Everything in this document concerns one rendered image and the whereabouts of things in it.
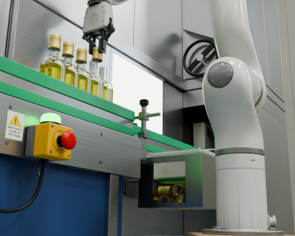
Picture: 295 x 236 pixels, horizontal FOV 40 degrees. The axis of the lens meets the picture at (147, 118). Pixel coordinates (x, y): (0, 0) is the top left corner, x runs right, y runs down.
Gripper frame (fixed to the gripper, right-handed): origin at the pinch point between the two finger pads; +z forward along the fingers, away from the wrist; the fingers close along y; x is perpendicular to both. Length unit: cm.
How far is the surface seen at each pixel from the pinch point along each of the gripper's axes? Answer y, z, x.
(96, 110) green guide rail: 11.6, 26.4, -12.4
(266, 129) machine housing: 21, 5, 117
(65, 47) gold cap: -1.4, 4.5, -13.0
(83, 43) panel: -13.8, -8.3, 8.0
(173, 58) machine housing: -17, -31, 82
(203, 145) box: -11, 14, 105
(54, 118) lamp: 19, 35, -35
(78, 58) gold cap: -1.3, 6.3, -7.3
